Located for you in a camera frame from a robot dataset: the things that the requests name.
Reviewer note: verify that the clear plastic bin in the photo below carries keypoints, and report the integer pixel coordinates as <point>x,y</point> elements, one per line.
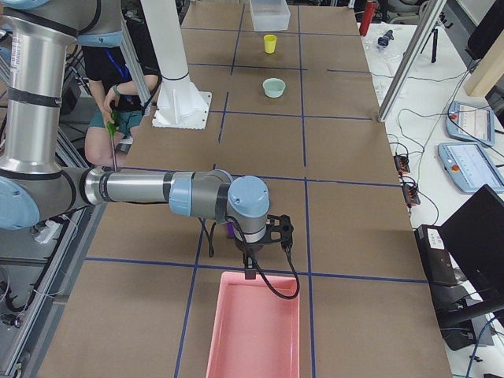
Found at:
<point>269,15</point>

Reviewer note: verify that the black monitor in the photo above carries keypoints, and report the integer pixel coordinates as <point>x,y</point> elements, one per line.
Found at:
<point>473,236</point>

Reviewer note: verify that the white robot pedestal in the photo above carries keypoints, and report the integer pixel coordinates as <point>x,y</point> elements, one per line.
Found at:
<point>179,104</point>

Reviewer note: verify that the near teach pendant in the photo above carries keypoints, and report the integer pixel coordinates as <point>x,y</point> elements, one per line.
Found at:
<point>469,166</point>

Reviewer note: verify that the aluminium frame post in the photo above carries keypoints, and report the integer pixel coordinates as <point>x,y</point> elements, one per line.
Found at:
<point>426,24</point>

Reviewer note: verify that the red cylinder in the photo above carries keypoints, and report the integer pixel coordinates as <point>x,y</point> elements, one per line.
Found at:
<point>367,17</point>

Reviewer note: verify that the pink plastic bin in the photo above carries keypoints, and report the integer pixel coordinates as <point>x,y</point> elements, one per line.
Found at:
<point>255,333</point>

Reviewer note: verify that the mint green bowl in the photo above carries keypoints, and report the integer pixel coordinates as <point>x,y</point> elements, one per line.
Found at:
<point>273,87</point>

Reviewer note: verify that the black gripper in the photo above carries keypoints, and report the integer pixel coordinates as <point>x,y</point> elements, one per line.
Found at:
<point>248,247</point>

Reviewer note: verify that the teach pendant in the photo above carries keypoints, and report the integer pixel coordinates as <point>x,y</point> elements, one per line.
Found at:
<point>471,123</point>
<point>469,166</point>

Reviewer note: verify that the seated person black shirt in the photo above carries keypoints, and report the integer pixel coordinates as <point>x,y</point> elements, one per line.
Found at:
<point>112,88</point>

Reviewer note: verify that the green handled tool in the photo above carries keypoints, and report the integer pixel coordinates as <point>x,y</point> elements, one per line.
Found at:
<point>111,128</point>

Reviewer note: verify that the black computer box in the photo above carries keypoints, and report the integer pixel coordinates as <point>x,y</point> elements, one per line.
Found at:
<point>435,257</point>

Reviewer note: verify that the yellow plastic cup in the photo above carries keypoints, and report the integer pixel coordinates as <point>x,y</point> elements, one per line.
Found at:
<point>270,43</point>

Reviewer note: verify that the far teach pendant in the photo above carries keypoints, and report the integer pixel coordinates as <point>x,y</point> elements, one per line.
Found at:
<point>471,123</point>

